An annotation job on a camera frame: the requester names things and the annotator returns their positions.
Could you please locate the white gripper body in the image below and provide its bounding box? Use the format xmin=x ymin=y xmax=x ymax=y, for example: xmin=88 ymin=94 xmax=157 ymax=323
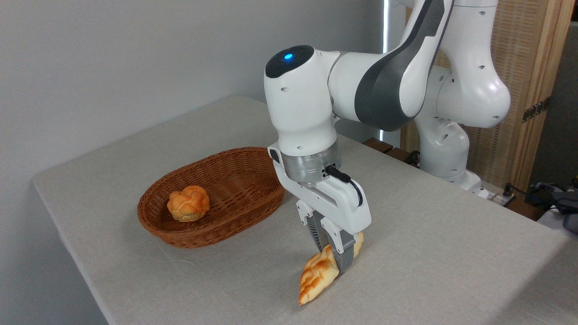
xmin=268 ymin=144 xmax=372 ymax=235

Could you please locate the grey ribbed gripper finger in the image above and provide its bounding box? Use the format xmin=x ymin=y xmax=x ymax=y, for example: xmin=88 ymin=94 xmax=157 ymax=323
xmin=296 ymin=200 xmax=335 ymax=252
xmin=322 ymin=218 xmax=359 ymax=275

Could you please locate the long braided bread loaf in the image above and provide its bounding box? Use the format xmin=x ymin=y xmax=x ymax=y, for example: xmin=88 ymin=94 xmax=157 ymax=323
xmin=298 ymin=232 xmax=364 ymax=306

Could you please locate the brown wicker oval basket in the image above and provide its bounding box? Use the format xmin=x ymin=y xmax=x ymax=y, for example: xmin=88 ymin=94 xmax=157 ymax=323
xmin=137 ymin=147 xmax=286 ymax=249

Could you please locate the round orange bread bun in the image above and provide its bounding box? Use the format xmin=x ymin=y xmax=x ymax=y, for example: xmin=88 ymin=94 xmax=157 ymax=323
xmin=167 ymin=185 xmax=211 ymax=223

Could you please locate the grey linen tablecloth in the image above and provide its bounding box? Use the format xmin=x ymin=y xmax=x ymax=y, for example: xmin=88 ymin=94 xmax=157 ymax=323
xmin=32 ymin=95 xmax=578 ymax=325

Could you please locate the metal hinge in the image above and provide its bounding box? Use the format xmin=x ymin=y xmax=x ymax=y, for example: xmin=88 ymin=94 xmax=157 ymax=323
xmin=522 ymin=96 xmax=551 ymax=123

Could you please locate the dark grey bag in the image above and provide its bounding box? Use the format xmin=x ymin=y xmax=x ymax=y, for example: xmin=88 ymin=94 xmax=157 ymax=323
xmin=526 ymin=181 xmax=578 ymax=235

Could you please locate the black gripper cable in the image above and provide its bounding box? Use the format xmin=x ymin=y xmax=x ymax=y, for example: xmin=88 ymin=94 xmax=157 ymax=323
xmin=324 ymin=166 xmax=364 ymax=207

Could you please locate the thin black cable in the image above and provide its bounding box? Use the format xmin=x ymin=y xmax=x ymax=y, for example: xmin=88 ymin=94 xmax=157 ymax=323
xmin=503 ymin=183 xmax=563 ymax=206

